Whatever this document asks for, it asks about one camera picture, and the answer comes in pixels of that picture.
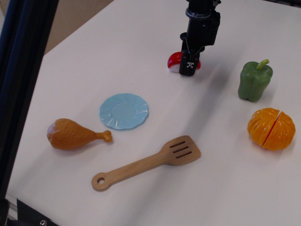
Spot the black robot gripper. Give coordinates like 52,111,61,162
179,9,221,76

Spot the red and white toy sushi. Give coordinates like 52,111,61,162
167,52,201,73

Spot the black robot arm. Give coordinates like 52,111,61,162
179,0,221,76

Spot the light blue toy plate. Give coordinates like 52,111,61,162
99,93,149,130

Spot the green toy bell pepper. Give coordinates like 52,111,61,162
238,59,273,102

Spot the wooden slotted spatula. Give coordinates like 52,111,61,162
91,136,201,192

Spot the orange toy mandarin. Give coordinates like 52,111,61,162
247,108,296,151

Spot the beige cardboard panel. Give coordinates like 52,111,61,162
45,0,112,53

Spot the brown toy chicken drumstick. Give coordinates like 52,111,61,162
47,118,113,150

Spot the dark blue curtain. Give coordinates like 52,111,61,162
0,0,58,226

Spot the black corner bracket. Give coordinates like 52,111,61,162
17,199,58,226

